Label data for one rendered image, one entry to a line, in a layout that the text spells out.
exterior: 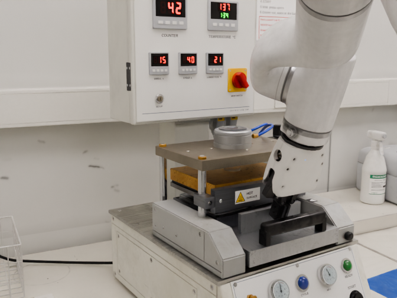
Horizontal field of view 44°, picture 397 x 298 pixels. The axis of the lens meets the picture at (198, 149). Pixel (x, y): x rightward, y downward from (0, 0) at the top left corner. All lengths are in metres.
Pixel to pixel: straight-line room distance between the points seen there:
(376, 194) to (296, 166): 0.95
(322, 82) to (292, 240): 0.30
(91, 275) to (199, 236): 0.49
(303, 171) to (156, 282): 0.39
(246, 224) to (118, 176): 0.66
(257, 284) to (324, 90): 0.35
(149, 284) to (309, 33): 0.66
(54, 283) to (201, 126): 0.52
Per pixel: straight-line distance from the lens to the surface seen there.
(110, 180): 1.50
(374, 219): 1.66
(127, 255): 1.16
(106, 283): 1.26
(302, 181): 0.89
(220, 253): 0.84
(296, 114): 0.82
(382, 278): 1.35
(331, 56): 0.66
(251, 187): 0.95
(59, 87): 1.41
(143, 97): 1.05
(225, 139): 0.99
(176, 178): 1.04
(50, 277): 1.33
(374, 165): 1.76
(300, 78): 0.80
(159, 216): 1.00
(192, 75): 1.11
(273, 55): 0.72
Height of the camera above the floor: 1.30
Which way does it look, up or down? 11 degrees down
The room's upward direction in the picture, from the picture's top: straight up
